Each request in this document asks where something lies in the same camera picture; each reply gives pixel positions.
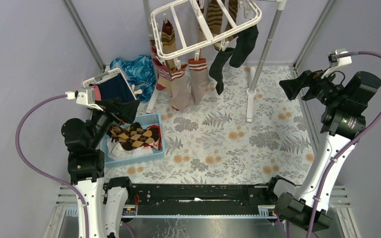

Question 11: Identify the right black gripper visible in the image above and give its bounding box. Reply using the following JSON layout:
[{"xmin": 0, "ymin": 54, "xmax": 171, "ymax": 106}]
[{"xmin": 279, "ymin": 65, "xmax": 346, "ymax": 108}]

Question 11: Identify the red striped sock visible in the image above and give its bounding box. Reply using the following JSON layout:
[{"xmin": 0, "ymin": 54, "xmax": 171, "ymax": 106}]
[
  {"xmin": 151, "ymin": 46, "xmax": 172, "ymax": 94},
  {"xmin": 170, "ymin": 96, "xmax": 179, "ymax": 111}
]

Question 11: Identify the black sock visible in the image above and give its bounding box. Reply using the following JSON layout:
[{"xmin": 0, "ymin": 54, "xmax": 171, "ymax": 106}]
[
  {"xmin": 229, "ymin": 25, "xmax": 259, "ymax": 68},
  {"xmin": 209, "ymin": 47, "xmax": 235, "ymax": 95}
]

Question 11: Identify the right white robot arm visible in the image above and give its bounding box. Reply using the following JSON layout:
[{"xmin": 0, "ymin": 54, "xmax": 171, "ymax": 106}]
[{"xmin": 264, "ymin": 70, "xmax": 381, "ymax": 232}]

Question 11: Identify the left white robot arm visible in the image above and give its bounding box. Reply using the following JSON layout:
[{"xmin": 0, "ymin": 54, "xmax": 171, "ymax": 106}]
[{"xmin": 61, "ymin": 99, "xmax": 140, "ymax": 238}]

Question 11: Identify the pile of socks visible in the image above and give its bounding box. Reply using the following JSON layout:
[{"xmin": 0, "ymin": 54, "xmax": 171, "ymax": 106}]
[{"xmin": 106, "ymin": 122, "xmax": 162, "ymax": 160}]

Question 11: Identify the blue laundry basket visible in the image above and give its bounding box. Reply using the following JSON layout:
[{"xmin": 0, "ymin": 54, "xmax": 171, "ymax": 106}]
[{"xmin": 99, "ymin": 113, "xmax": 167, "ymax": 168}]

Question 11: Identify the dark navy cloth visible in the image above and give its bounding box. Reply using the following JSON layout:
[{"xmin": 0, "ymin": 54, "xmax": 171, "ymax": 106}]
[{"xmin": 97, "ymin": 74, "xmax": 136, "ymax": 102}]

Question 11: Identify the pink cloth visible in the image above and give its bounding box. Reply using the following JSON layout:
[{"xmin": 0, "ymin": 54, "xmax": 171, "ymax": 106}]
[{"xmin": 91, "ymin": 85, "xmax": 102, "ymax": 101}]

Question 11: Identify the silver drying rack stand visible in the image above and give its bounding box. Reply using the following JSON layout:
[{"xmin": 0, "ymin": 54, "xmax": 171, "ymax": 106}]
[{"xmin": 143, "ymin": 0, "xmax": 287, "ymax": 122}]

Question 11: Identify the blue patterned cloth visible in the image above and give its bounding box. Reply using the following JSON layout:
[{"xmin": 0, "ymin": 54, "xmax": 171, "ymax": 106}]
[{"xmin": 110, "ymin": 55, "xmax": 156, "ymax": 103}]

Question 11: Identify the white laundry basket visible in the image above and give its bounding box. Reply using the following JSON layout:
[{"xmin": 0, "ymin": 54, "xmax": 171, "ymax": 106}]
[{"xmin": 82, "ymin": 68, "xmax": 137, "ymax": 103}]

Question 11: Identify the brown patterned hanging sock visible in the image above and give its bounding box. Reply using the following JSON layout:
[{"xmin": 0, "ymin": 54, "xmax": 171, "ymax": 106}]
[{"xmin": 225, "ymin": 0, "xmax": 238, "ymax": 42}]

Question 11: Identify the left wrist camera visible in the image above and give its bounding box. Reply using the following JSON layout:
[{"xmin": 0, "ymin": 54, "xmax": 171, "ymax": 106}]
[{"xmin": 75, "ymin": 87, "xmax": 104, "ymax": 111}]

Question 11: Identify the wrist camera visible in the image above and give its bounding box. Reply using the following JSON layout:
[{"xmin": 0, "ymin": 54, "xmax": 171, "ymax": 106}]
[
  {"xmin": 75, "ymin": 87, "xmax": 104, "ymax": 111},
  {"xmin": 321, "ymin": 49, "xmax": 352, "ymax": 79}
]

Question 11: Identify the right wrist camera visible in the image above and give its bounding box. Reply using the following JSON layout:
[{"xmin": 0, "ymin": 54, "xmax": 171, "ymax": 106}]
[{"xmin": 321, "ymin": 49, "xmax": 352, "ymax": 79}]

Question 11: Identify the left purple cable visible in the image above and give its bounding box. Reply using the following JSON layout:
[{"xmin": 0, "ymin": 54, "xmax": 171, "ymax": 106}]
[{"xmin": 15, "ymin": 94, "xmax": 91, "ymax": 238}]

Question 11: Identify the purple cable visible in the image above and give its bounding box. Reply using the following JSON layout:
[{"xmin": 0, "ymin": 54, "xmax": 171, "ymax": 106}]
[
  {"xmin": 15, "ymin": 94, "xmax": 91, "ymax": 238},
  {"xmin": 305, "ymin": 50, "xmax": 381, "ymax": 238}
]

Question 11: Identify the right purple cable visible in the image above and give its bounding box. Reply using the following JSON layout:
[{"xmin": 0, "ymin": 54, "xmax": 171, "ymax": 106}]
[{"xmin": 305, "ymin": 50, "xmax": 381, "ymax": 238}]

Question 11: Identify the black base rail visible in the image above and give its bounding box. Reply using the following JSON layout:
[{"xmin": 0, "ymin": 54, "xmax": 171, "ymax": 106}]
[{"xmin": 123, "ymin": 183, "xmax": 278, "ymax": 216}]

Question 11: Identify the white sock hanger frame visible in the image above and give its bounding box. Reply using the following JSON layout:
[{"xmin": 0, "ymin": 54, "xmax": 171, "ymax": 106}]
[{"xmin": 149, "ymin": 0, "xmax": 262, "ymax": 60}]

